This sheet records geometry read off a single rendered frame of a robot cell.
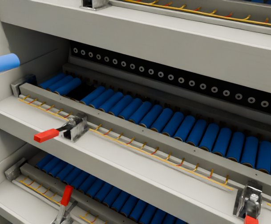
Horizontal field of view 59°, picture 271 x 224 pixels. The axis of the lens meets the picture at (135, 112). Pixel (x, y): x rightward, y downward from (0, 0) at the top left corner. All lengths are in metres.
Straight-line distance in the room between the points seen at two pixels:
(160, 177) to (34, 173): 0.32
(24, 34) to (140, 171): 0.34
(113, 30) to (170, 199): 0.23
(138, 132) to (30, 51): 0.29
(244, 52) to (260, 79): 0.03
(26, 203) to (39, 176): 0.06
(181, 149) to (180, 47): 0.14
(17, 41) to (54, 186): 0.29
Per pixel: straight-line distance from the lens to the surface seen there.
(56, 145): 0.41
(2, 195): 0.59
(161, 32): 0.29
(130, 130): 0.37
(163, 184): 0.33
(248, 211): 0.31
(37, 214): 0.54
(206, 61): 0.29
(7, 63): 0.33
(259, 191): 0.34
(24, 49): 0.53
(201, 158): 0.34
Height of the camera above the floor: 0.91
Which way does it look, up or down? 17 degrees down
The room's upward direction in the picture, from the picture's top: 13 degrees clockwise
